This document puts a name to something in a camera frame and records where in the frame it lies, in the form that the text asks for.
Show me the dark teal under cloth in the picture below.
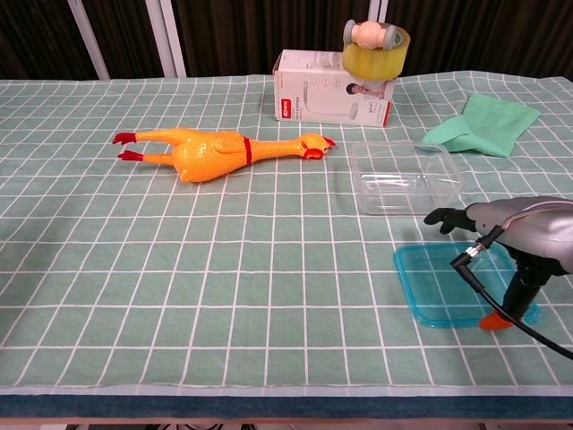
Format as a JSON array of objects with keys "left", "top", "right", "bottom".
[{"left": 0, "top": 393, "right": 573, "bottom": 421}]

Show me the white frame post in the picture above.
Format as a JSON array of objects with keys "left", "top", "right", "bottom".
[
  {"left": 66, "top": 0, "right": 111, "bottom": 81},
  {"left": 367, "top": 0, "right": 389, "bottom": 23},
  {"left": 145, "top": 0, "right": 187, "bottom": 78}
]

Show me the clear plastic container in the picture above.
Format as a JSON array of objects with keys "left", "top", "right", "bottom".
[{"left": 348, "top": 140, "right": 466, "bottom": 217}]

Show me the yellow rubber chicken toy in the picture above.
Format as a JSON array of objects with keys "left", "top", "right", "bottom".
[{"left": 111, "top": 126, "right": 337, "bottom": 184}]

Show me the blue container lid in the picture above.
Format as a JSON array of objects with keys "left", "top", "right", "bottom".
[{"left": 393, "top": 242, "right": 539, "bottom": 331}]

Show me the green checkered tablecloth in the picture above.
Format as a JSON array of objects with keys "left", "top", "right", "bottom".
[{"left": 0, "top": 70, "right": 573, "bottom": 398}]

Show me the yellow tape roll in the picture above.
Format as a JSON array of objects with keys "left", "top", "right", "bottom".
[{"left": 342, "top": 27, "right": 412, "bottom": 82}]

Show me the small pink dumbbell toy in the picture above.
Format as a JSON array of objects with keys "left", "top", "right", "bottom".
[{"left": 343, "top": 19, "right": 398, "bottom": 50}]

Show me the green folded cloth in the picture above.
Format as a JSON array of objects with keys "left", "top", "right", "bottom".
[{"left": 421, "top": 92, "right": 542, "bottom": 159}]

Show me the white cardboard product box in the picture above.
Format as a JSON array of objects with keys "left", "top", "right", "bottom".
[{"left": 272, "top": 48, "right": 396, "bottom": 129}]

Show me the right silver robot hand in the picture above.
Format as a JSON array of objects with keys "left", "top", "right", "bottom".
[{"left": 423, "top": 195, "right": 573, "bottom": 332}]

